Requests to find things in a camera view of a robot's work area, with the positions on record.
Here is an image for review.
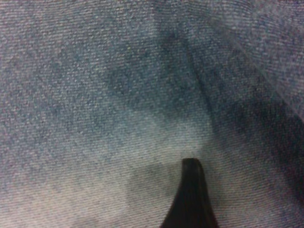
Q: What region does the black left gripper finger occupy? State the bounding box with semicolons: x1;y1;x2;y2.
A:
159;157;219;228

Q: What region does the blue denim shorts basketball print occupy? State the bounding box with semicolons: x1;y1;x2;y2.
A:
0;0;304;228

